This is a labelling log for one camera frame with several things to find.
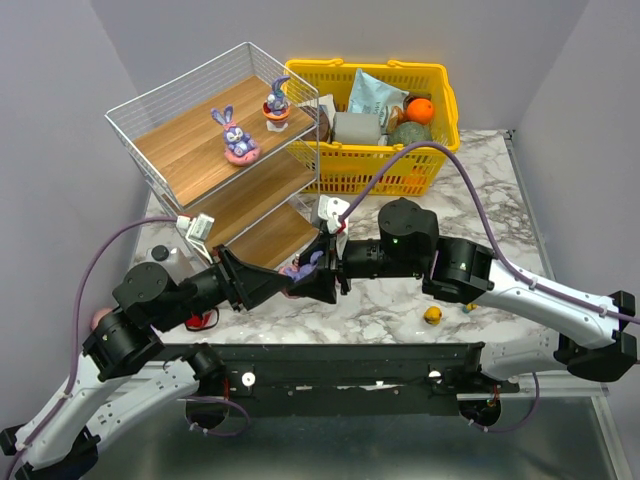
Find brown round container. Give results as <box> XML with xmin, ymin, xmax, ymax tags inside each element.
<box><xmin>318</xmin><ymin>109</ymin><xmax>332</xmax><ymax>143</ymax></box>

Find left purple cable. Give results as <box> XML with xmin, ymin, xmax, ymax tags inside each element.
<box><xmin>4</xmin><ymin>215</ymin><xmax>181</xmax><ymax>480</ymax></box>

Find light blue snack bag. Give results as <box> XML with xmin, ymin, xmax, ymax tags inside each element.
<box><xmin>347</xmin><ymin>68</ymin><xmax>409</xmax><ymax>129</ymax></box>

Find green melon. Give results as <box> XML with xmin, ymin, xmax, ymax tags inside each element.
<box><xmin>387</xmin><ymin>121</ymin><xmax>432</xmax><ymax>146</ymax></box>

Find grey box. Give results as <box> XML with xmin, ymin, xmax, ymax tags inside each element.
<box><xmin>332</xmin><ymin>112</ymin><xmax>382</xmax><ymax>145</ymax></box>

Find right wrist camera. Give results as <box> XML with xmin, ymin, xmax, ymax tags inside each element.
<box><xmin>310</xmin><ymin>195</ymin><xmax>350</xmax><ymax>234</ymax></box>

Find purple bunny sundae toy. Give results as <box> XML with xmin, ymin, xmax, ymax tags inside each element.
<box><xmin>262</xmin><ymin>75</ymin><xmax>291</xmax><ymax>133</ymax></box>

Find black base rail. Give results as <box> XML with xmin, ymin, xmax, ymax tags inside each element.
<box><xmin>149</xmin><ymin>339</ymin><xmax>521</xmax><ymax>418</ymax></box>

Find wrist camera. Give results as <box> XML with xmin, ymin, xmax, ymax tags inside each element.
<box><xmin>310</xmin><ymin>195</ymin><xmax>350</xmax><ymax>234</ymax></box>
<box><xmin>176</xmin><ymin>213</ymin><xmax>215</xmax><ymax>263</ymax></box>

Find purple cable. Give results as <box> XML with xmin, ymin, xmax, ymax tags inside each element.
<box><xmin>339</xmin><ymin>140</ymin><xmax>640</xmax><ymax>434</ymax></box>
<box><xmin>4</xmin><ymin>215</ymin><xmax>181</xmax><ymax>480</ymax></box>

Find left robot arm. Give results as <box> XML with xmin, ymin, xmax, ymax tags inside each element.
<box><xmin>1</xmin><ymin>248</ymin><xmax>293</xmax><ymax>479</ymax></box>

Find purple pink donut toy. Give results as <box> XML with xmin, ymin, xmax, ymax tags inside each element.
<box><xmin>278</xmin><ymin>258</ymin><xmax>319</xmax><ymax>299</ymax></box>

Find orange fruit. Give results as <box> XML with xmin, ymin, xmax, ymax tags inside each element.
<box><xmin>405</xmin><ymin>98</ymin><xmax>435</xmax><ymax>125</ymax></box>

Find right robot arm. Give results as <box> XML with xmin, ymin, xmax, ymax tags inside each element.
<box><xmin>287</xmin><ymin>197</ymin><xmax>637</xmax><ymax>382</ymax></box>

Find yellow plastic basket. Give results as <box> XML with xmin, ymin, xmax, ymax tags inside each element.
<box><xmin>286</xmin><ymin>58</ymin><xmax>460</xmax><ymax>195</ymax></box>

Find white wire wooden shelf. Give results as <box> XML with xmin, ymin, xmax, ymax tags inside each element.
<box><xmin>105</xmin><ymin>42</ymin><xmax>319</xmax><ymax>268</ymax></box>

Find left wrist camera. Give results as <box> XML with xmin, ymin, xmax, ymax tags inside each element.
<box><xmin>176</xmin><ymin>213</ymin><xmax>215</xmax><ymax>263</ymax></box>

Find white bottle black cap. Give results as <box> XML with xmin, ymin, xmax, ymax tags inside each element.
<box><xmin>145</xmin><ymin>244</ymin><xmax>195</xmax><ymax>285</ymax></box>

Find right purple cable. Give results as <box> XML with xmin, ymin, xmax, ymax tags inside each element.
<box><xmin>339</xmin><ymin>140</ymin><xmax>640</xmax><ymax>434</ymax></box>

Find purple bunny donut toy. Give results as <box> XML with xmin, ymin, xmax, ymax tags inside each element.
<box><xmin>211</xmin><ymin>105</ymin><xmax>261</xmax><ymax>167</ymax></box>

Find pink round toy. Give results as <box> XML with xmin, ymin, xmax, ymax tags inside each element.
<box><xmin>90</xmin><ymin>308</ymin><xmax>112</xmax><ymax>330</ymax></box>

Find yellow duck toy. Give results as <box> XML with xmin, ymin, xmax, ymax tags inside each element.
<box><xmin>423</xmin><ymin>306</ymin><xmax>443</xmax><ymax>325</ymax></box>

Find red bell pepper toy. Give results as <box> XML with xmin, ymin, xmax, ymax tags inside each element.
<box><xmin>185</xmin><ymin>309</ymin><xmax>219</xmax><ymax>332</ymax></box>

